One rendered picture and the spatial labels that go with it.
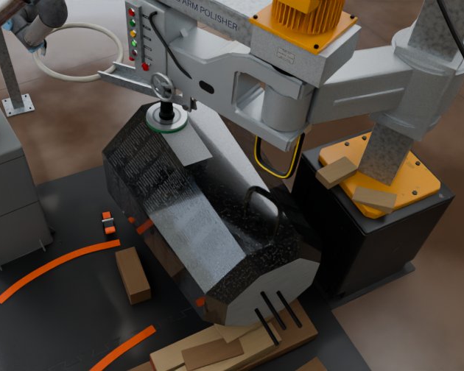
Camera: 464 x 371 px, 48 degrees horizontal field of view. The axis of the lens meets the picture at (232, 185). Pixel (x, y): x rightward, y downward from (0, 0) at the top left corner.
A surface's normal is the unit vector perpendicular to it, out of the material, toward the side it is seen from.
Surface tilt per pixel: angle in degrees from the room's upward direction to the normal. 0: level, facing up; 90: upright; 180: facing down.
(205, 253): 45
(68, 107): 0
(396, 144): 90
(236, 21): 90
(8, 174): 90
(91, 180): 0
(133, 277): 0
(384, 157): 90
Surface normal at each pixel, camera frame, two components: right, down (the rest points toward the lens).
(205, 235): -0.55, -0.21
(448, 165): 0.08, -0.64
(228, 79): -0.61, 0.57
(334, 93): 0.33, 0.74
